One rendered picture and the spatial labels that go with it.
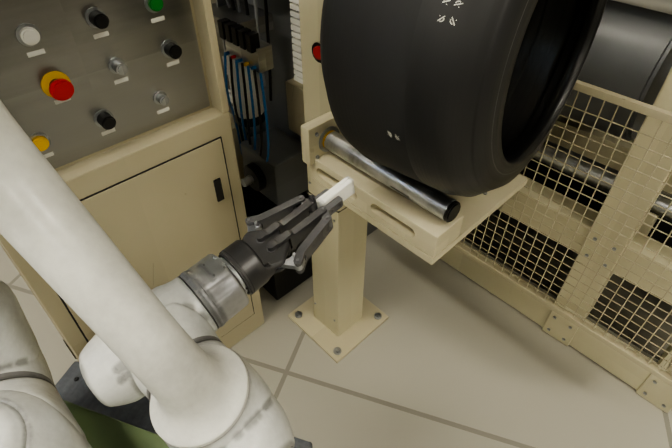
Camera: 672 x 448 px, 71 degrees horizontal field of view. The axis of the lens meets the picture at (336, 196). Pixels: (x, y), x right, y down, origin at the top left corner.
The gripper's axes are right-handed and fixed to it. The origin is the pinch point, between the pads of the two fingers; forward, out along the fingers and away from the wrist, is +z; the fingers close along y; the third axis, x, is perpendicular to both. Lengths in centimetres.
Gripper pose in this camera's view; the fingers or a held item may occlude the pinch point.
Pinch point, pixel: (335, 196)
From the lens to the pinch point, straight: 74.8
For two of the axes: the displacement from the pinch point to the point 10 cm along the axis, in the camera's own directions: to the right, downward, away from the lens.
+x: 1.0, 6.9, 7.2
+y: -6.9, -4.7, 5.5
